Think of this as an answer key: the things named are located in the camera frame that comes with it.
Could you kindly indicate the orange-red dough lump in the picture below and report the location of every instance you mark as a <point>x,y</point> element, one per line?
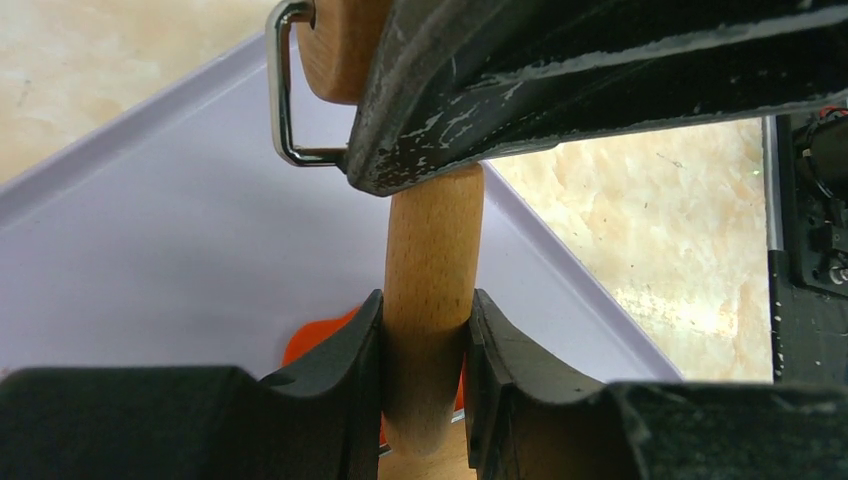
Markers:
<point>310,335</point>

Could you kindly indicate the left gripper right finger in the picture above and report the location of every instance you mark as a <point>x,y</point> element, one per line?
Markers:
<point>530,415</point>

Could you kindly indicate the wooden double-ended dough roller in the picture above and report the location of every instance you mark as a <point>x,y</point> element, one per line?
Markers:
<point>424,265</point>

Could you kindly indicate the lavender plastic cutting board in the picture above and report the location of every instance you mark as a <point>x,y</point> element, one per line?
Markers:
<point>176,237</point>

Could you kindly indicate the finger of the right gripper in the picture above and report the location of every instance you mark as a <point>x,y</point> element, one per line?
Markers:
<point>454,82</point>

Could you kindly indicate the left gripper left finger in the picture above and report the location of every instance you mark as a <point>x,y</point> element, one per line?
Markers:
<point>316,418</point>

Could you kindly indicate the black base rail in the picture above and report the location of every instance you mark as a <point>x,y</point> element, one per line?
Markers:
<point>805,162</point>

